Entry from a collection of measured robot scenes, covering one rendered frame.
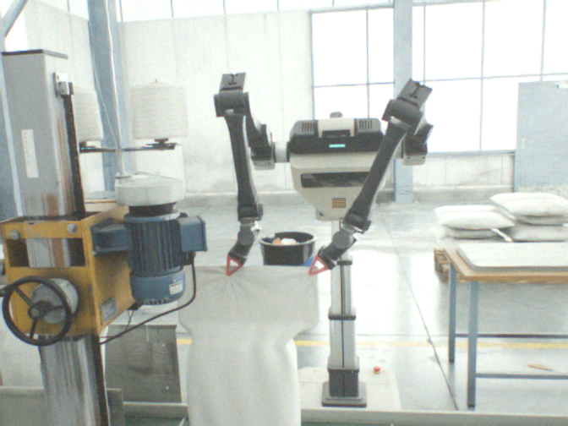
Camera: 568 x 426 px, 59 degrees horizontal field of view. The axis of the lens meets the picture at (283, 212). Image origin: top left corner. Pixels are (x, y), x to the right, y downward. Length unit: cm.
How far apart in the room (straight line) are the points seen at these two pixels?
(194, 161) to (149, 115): 864
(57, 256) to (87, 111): 44
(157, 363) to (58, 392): 82
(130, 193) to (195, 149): 875
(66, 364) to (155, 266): 36
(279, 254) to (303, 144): 197
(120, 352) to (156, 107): 125
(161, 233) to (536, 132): 916
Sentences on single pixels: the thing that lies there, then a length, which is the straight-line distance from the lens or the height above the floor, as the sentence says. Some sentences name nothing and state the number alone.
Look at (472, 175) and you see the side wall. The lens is 997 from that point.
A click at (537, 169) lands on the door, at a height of 54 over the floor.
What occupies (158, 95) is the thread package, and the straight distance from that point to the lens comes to 148.
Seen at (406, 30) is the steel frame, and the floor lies 302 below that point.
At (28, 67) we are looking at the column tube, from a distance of 142.
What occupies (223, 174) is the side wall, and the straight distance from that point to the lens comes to 998.
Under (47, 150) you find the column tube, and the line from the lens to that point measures 140.
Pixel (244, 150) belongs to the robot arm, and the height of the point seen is 148.
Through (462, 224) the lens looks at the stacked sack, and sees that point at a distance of 497.
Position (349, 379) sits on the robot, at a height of 39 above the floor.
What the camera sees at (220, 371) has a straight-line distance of 183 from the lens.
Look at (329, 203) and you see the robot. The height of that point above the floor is 122.
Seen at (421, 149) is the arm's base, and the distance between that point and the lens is 199.
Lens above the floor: 156
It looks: 10 degrees down
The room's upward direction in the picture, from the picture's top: 3 degrees counter-clockwise
